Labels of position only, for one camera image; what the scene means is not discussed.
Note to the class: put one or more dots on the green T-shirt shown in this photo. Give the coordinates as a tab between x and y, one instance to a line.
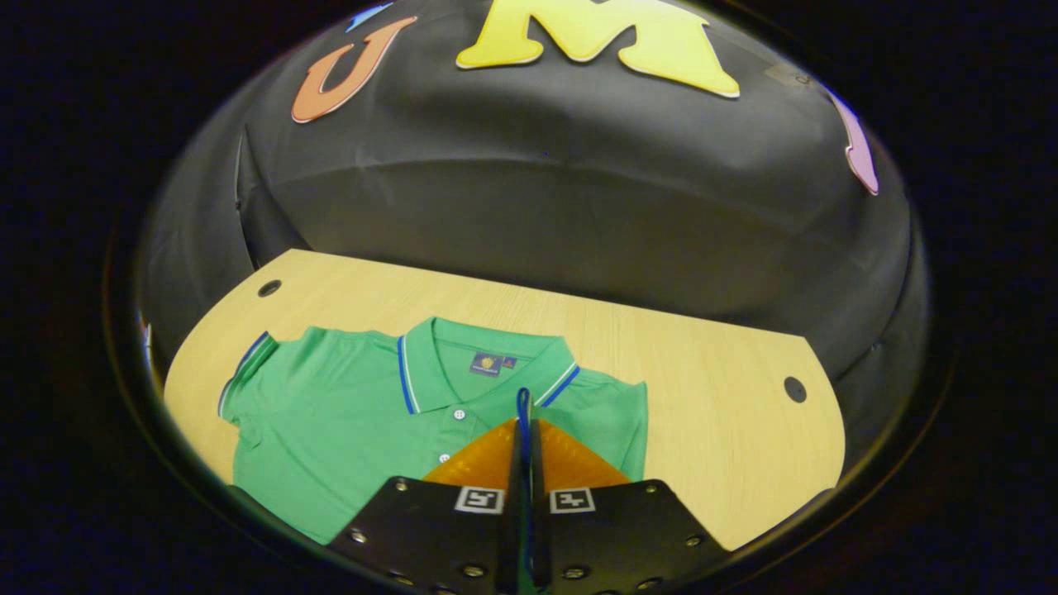
331	413

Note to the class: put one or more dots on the black backdrop cloth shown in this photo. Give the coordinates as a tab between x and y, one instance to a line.
537	207

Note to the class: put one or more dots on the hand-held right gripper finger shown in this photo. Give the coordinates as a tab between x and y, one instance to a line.
537	512
519	512

